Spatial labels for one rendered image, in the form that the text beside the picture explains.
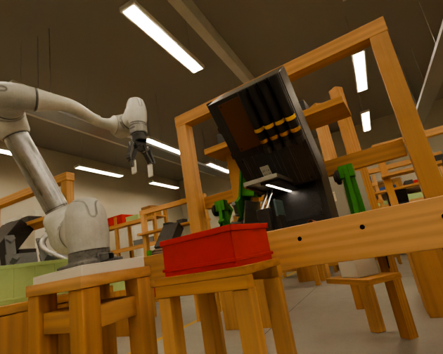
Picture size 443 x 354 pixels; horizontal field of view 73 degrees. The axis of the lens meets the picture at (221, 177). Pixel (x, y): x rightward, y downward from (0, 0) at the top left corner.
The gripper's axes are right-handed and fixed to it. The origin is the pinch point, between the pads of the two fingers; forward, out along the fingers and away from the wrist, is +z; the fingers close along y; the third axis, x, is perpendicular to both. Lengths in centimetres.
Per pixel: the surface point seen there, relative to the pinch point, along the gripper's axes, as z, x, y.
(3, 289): 46, -52, 39
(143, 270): 48, 12, 17
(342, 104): -19, 93, -56
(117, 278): 49, 12, 30
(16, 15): -329, -279, -65
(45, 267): 38, -49, 22
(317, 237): 47, 77, -5
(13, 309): 54, -41, 40
